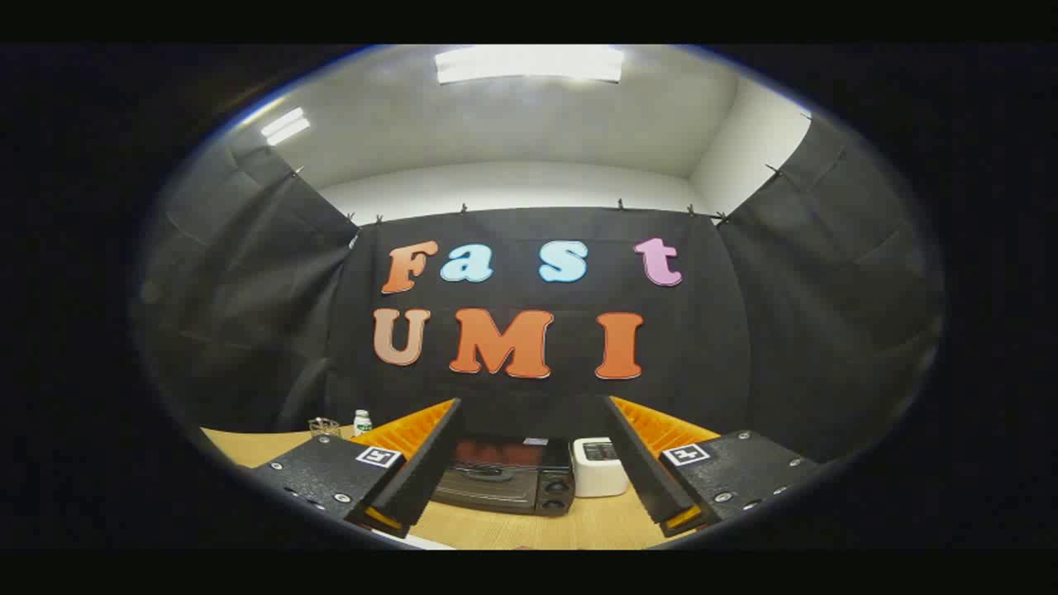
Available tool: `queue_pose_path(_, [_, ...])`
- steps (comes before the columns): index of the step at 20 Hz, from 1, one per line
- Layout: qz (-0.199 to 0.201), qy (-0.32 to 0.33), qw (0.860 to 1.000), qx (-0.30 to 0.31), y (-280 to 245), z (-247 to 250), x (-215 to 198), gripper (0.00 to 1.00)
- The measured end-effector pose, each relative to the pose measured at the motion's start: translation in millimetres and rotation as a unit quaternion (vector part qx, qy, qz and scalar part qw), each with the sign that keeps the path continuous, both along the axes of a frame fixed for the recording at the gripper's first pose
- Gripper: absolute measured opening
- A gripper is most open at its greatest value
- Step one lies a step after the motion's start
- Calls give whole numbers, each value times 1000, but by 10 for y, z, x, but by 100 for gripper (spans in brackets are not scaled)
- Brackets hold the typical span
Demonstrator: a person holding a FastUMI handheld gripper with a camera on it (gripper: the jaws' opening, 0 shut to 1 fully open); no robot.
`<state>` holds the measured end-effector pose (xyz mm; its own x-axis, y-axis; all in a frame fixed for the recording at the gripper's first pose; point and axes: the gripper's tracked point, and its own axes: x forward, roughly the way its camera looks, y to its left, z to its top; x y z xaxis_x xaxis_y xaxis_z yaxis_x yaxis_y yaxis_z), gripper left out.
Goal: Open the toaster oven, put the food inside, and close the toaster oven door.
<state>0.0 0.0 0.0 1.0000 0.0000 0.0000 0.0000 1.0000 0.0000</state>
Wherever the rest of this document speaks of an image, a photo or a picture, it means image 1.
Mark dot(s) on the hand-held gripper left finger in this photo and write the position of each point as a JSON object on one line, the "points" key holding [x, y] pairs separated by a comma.
{"points": [[421, 479]]}

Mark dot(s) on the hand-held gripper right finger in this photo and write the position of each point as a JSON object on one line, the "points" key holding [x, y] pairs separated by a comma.
{"points": [[640, 471]]}

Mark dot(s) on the black toaster oven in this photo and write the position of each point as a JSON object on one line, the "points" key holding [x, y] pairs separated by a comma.
{"points": [[504, 487]]}

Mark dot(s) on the white bread toaster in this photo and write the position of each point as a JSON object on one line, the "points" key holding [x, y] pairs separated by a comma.
{"points": [[599, 475]]}

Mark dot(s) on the small white bottle green label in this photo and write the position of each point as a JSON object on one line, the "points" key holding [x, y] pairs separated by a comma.
{"points": [[362, 425]]}

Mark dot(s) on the small metal mesh holder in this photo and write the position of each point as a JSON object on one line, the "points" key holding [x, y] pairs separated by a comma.
{"points": [[324, 428]]}

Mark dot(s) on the black backdrop cloth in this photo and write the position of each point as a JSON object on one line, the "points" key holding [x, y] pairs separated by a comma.
{"points": [[727, 347]]}

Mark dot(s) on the small ceiling light panel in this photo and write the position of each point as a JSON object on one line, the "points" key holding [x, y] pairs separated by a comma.
{"points": [[285, 126]]}

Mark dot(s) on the large ceiling light panel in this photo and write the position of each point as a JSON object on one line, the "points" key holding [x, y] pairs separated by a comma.
{"points": [[529, 64]]}

